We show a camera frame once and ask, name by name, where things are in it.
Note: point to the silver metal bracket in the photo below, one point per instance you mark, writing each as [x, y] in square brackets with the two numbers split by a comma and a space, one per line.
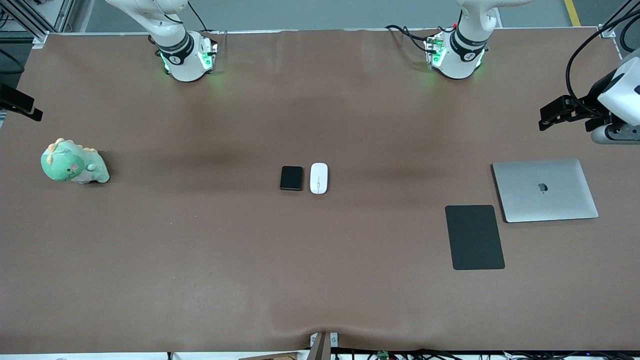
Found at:
[334, 340]

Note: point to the green plush dinosaur toy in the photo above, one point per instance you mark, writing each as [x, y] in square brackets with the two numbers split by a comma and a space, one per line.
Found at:
[70, 162]

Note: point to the brown table cover mat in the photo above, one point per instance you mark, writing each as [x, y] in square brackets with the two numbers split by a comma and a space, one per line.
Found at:
[320, 280]

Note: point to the silver laptop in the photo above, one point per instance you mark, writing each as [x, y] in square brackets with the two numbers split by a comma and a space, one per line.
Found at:
[545, 192]

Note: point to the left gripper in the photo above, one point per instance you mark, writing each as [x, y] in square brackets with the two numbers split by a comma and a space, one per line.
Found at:
[592, 104]

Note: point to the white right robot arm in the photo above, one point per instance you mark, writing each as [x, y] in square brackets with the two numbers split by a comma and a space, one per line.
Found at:
[180, 57]

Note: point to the small black phone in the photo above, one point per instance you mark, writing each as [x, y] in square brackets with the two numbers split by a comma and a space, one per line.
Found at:
[291, 178]

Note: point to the black mouse pad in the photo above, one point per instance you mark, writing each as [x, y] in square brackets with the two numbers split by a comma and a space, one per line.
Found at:
[475, 237]

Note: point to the aluminium frame profile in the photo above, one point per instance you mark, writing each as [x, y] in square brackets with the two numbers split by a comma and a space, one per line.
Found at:
[612, 22]
[30, 17]

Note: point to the brown post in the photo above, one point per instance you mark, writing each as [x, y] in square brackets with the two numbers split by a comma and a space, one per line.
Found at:
[321, 349]

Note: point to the white computer mouse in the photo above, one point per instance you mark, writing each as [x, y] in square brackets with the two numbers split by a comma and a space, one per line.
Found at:
[319, 178]

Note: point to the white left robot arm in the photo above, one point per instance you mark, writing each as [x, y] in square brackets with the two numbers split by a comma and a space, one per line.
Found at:
[462, 55]

